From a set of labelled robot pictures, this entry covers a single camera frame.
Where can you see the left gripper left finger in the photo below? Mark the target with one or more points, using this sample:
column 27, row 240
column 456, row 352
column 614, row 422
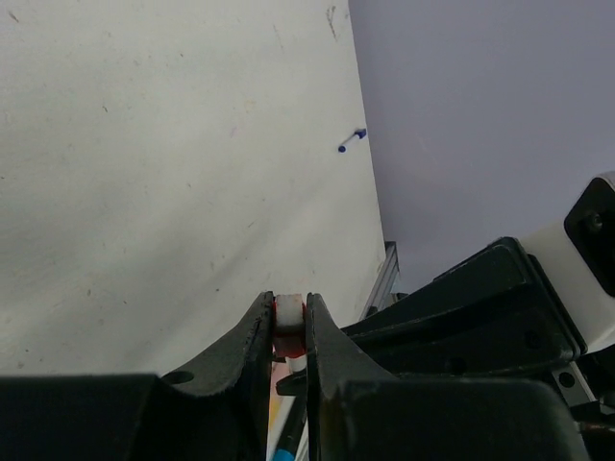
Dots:
column 220, row 405

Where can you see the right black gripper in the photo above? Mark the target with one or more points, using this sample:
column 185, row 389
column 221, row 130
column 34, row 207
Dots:
column 493, row 314

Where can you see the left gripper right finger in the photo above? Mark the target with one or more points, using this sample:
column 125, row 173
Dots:
column 343, row 385

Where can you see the red pen cap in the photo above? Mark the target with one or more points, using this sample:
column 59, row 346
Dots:
column 289, row 336

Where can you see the red pen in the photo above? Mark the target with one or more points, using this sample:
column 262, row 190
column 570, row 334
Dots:
column 287, row 439

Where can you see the blue pen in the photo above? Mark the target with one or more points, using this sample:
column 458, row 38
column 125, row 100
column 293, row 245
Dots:
column 356, row 136

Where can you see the right aluminium side rail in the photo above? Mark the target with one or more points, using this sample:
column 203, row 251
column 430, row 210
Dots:
column 384, row 291

